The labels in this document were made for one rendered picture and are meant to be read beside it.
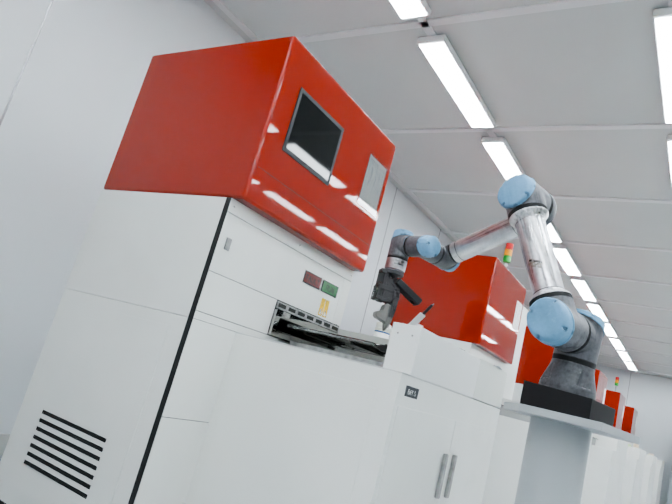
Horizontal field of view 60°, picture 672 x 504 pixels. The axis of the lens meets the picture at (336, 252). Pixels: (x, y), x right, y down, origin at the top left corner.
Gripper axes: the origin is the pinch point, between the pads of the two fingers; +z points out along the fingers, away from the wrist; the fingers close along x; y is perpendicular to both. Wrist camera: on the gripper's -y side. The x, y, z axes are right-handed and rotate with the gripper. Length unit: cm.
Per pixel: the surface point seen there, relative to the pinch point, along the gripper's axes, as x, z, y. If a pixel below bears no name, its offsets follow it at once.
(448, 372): 19.0, 10.3, -17.7
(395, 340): 32.6, 6.6, 6.6
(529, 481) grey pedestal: 50, 34, -32
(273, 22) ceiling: -138, -178, 74
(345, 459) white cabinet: 35, 42, 13
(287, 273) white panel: -15.0, -10.6, 36.9
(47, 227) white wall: -115, -14, 147
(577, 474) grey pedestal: 56, 29, -42
